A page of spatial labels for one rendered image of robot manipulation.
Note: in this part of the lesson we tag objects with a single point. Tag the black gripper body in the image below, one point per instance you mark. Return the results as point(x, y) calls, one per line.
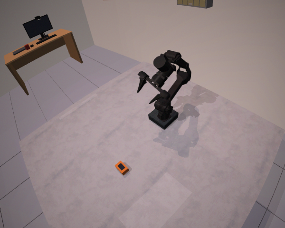
point(158, 80)

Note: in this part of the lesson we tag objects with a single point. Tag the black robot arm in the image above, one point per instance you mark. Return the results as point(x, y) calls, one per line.
point(163, 64)

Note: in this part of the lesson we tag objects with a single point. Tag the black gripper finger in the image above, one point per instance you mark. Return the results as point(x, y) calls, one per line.
point(158, 96)
point(141, 84)

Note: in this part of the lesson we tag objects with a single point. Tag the orange block with dark square face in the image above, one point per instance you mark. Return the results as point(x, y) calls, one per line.
point(121, 168)

